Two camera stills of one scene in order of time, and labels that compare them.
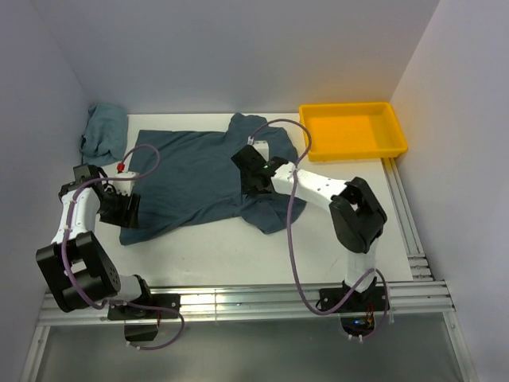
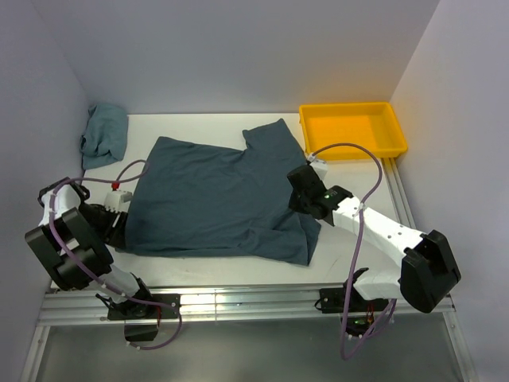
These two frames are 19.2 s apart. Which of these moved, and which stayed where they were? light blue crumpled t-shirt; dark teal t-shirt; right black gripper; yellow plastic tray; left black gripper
Moved: right black gripper; dark teal t-shirt; left black gripper
Stayed: yellow plastic tray; light blue crumpled t-shirt
